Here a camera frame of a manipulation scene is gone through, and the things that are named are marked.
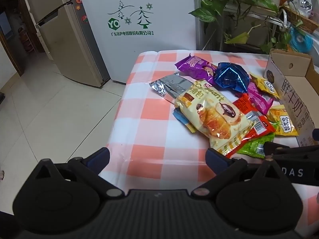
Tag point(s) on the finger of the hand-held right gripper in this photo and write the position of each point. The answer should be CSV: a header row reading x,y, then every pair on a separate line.
x,y
274,148
316,137

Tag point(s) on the blue foil snack packet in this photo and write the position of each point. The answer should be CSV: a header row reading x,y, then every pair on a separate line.
x,y
230,76

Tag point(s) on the wicker basket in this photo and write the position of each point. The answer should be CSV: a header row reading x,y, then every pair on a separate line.
x,y
306,22

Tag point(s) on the blue and orange snack packet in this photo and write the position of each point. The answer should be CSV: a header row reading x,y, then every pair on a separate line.
x,y
180,118

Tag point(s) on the white metal rack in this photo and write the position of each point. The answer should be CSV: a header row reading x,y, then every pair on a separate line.
x,y
249,9

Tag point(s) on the red fridge magnet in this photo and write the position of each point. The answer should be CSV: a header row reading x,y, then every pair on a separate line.
x,y
85,19

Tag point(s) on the beige refrigerator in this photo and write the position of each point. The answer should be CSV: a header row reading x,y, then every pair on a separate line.
x,y
69,42

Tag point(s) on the white freezer with tree print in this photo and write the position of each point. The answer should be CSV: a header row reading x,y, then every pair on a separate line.
x,y
162,17

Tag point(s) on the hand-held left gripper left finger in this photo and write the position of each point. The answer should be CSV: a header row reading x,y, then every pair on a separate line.
x,y
99,155

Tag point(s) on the magenta snack packet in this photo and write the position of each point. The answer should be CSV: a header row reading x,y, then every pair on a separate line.
x,y
259,99

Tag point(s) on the pothos plant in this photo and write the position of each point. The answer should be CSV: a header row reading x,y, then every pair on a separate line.
x,y
206,15

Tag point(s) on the cardboard box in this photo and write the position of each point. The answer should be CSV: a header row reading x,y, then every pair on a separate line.
x,y
294,84

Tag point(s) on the orange checkered tablecloth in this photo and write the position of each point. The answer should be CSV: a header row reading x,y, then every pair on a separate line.
x,y
149,119

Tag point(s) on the cream croissant packet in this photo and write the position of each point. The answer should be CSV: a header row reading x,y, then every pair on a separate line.
x,y
211,114

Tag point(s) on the orange fridge magnet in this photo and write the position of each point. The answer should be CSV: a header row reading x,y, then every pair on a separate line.
x,y
79,2

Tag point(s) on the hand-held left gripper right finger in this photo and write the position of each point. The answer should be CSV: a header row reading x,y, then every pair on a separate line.
x,y
216,158

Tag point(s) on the green snack packet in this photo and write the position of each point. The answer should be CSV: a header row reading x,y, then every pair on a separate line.
x,y
254,147

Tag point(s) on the purple snack packet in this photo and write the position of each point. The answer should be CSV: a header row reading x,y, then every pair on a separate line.
x,y
194,67

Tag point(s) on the red snack packet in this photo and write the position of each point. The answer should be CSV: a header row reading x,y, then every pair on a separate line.
x,y
249,104

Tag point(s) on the dark wooden stool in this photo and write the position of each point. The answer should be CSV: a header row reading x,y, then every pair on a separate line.
x,y
25,39

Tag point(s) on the silver foil snack packet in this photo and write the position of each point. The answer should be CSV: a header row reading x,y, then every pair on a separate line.
x,y
169,86

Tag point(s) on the yellow waffle packet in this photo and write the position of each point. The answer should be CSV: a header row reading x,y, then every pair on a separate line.
x,y
284,122
268,86

